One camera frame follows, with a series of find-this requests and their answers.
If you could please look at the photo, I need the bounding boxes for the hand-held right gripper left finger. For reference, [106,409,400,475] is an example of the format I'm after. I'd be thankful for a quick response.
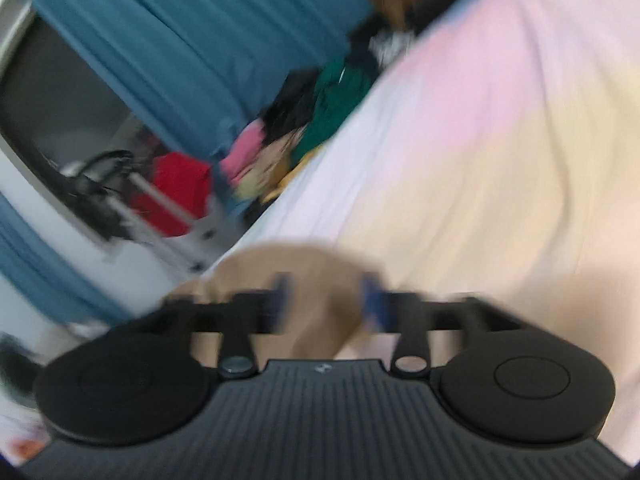
[161,273,293,377]

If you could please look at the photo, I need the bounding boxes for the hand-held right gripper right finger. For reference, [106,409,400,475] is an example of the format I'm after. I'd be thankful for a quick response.
[361,273,521,376]

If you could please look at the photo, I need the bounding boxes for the tan cloth garment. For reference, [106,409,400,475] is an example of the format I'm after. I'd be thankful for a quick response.
[172,243,388,361]

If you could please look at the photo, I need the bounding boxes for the yellow garment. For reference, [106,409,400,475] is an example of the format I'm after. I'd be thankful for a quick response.
[260,147,321,203]

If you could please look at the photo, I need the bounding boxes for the pink garment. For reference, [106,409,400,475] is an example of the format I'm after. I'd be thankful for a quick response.
[220,122,266,183]

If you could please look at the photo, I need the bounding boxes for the red bag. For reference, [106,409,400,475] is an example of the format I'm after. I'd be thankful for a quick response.
[131,152,213,237]

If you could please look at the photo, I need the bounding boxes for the pastel bed sheet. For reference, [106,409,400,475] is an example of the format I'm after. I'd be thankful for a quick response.
[200,0,640,466]

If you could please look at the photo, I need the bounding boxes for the black garment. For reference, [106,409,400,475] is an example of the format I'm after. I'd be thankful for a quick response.
[260,70,326,146]

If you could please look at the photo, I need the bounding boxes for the green garment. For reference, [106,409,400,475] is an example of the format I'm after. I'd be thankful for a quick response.
[290,55,376,163]

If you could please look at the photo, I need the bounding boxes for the teal curtain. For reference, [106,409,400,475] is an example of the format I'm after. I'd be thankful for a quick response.
[0,0,396,321]

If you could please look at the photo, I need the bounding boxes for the metal rack frame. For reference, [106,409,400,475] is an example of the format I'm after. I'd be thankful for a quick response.
[60,150,236,273]

